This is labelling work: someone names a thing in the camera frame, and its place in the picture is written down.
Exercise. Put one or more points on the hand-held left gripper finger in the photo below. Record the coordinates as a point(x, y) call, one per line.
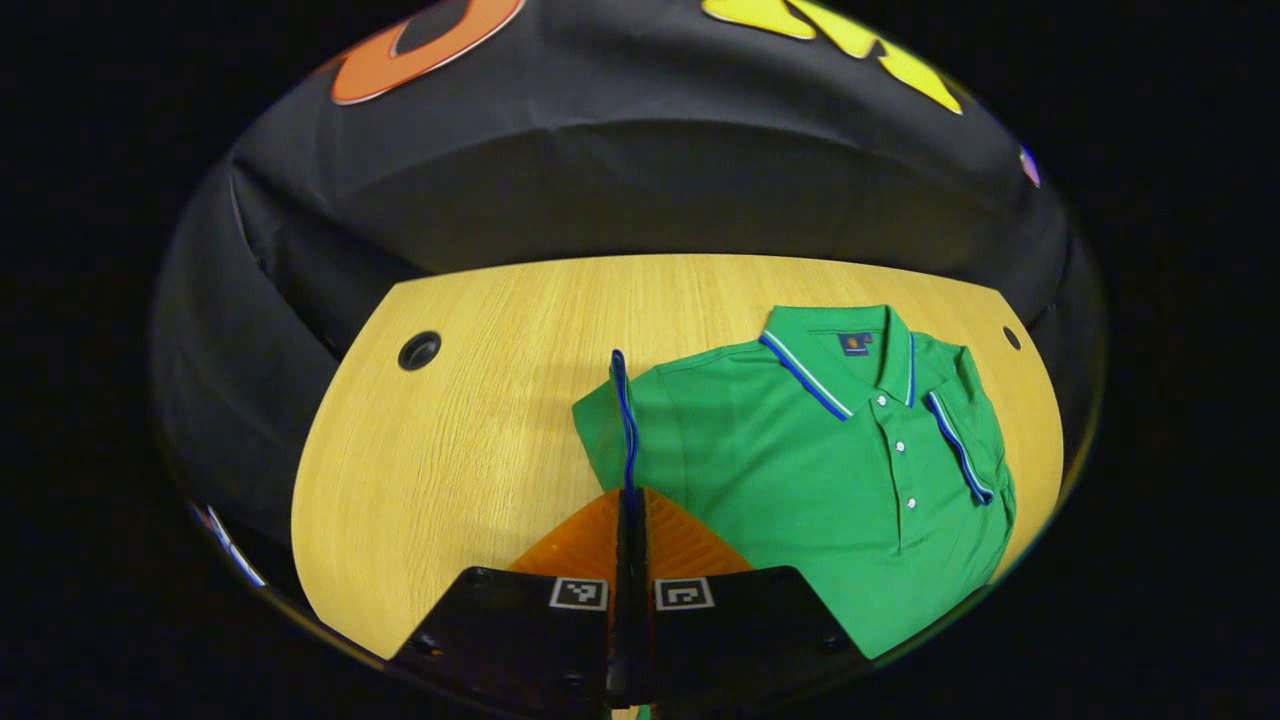
point(642, 620)
point(622, 620)

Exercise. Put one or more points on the green T-shirt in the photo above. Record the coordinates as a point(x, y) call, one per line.
point(780, 480)

